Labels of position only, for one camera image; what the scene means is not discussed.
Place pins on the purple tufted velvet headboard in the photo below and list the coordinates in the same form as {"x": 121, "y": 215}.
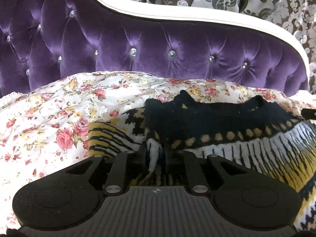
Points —
{"x": 123, "y": 37}

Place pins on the floral blanket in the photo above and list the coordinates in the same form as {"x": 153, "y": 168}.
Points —
{"x": 61, "y": 108}

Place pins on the patterned knit sweater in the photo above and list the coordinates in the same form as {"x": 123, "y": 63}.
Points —
{"x": 222, "y": 123}

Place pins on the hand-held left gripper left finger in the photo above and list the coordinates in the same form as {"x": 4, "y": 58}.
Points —
{"x": 143, "y": 158}

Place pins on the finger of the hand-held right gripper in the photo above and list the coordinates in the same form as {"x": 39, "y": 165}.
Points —
{"x": 309, "y": 114}

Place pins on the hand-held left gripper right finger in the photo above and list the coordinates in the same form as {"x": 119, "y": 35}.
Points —
{"x": 169, "y": 159}

